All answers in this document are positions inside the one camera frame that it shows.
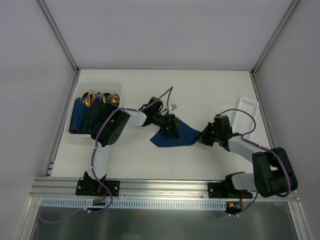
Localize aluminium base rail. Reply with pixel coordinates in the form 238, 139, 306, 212
29, 177, 301, 203

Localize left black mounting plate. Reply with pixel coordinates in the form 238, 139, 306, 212
75, 179, 120, 197

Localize white plastic bin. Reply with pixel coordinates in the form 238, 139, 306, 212
63, 81, 124, 139

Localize purple cable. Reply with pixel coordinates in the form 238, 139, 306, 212
214, 108, 293, 218
91, 86, 174, 214

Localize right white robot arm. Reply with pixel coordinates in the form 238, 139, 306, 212
196, 115, 298, 198

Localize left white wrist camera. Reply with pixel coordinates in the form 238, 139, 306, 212
168, 104, 177, 111

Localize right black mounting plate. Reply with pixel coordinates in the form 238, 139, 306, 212
207, 181, 253, 199

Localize rolled napkin bundles with cutlery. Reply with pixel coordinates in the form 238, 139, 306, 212
67, 90, 120, 135

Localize black mounting plate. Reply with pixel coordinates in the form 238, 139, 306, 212
75, 179, 120, 197
207, 181, 253, 199

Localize white slotted cable duct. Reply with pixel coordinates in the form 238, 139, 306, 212
40, 197, 227, 211

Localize blue paper napkin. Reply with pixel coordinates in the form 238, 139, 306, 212
150, 120, 201, 148

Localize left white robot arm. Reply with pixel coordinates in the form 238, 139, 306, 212
77, 97, 180, 196

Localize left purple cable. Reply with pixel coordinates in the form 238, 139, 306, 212
91, 86, 174, 214

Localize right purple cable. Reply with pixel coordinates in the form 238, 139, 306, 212
214, 108, 293, 218

